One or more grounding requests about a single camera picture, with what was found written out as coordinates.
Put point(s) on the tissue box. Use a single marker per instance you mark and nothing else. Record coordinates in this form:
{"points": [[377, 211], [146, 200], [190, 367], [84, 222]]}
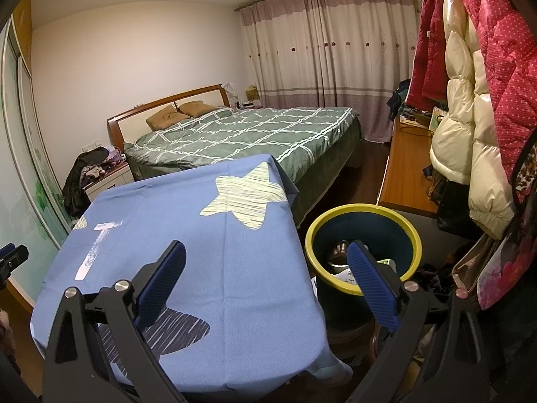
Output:
{"points": [[252, 93]]}

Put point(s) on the red coat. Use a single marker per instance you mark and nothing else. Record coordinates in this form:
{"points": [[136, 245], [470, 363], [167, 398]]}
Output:
{"points": [[430, 50]]}

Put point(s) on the bedside lamp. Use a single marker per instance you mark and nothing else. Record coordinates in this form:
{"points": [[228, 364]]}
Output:
{"points": [[232, 92]]}

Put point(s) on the wall socket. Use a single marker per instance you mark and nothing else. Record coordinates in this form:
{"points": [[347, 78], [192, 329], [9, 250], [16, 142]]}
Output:
{"points": [[91, 147]]}

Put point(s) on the pile of dark clothes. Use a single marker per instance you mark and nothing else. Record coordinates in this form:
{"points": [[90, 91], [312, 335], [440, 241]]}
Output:
{"points": [[84, 176]]}

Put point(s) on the white nightstand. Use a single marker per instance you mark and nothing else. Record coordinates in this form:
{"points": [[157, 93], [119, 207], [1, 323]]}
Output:
{"points": [[111, 182]]}

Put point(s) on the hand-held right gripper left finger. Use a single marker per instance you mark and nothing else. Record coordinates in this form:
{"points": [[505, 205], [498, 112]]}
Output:
{"points": [[161, 285]]}

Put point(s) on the pink floral bag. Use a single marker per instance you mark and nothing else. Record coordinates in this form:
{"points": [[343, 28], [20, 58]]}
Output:
{"points": [[503, 277]]}

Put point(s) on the blue bin with yellow rim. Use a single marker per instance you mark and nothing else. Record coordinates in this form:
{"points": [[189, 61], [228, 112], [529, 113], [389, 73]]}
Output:
{"points": [[331, 306]]}

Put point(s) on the beige tote bag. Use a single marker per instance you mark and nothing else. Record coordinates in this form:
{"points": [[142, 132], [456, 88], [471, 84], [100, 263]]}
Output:
{"points": [[472, 260]]}

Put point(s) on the pink dotted jacket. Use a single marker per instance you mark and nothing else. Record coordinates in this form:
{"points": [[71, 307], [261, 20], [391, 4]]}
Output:
{"points": [[512, 71]]}

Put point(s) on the green paper box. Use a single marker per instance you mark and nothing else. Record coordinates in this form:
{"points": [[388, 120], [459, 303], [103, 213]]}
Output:
{"points": [[438, 117]]}

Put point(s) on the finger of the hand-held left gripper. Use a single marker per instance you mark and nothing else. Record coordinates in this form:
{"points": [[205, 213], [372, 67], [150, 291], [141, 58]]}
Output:
{"points": [[12, 260]]}

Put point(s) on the clothes heap on desk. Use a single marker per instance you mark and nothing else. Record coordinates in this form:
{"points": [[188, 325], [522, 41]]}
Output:
{"points": [[402, 98]]}

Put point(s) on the brown pillow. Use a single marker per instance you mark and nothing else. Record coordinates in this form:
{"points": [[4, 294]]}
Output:
{"points": [[197, 108], [161, 118]]}

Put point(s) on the wooden bed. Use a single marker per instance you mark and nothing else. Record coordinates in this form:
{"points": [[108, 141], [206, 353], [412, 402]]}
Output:
{"points": [[138, 119]]}

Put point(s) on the green packet with white label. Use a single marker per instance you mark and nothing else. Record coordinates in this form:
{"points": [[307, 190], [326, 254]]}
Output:
{"points": [[387, 265]]}

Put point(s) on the cream puffer jacket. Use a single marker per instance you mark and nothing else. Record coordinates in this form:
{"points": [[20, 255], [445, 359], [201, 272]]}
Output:
{"points": [[465, 134]]}

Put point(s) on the black bag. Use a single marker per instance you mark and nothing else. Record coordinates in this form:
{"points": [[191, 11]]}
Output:
{"points": [[455, 210]]}

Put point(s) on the pink and white curtain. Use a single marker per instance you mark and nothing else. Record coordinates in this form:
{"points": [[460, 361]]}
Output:
{"points": [[327, 42]]}

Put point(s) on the sliding glass wardrobe door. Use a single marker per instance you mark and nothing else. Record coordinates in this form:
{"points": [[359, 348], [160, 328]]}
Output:
{"points": [[25, 176]]}

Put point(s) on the wooden desk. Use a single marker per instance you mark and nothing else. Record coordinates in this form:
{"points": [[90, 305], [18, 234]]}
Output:
{"points": [[402, 176]]}

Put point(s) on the table with blue star cloth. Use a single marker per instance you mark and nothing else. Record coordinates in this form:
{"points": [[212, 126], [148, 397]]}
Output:
{"points": [[209, 281]]}

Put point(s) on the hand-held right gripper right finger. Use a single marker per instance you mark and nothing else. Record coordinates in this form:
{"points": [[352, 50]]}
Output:
{"points": [[373, 289]]}

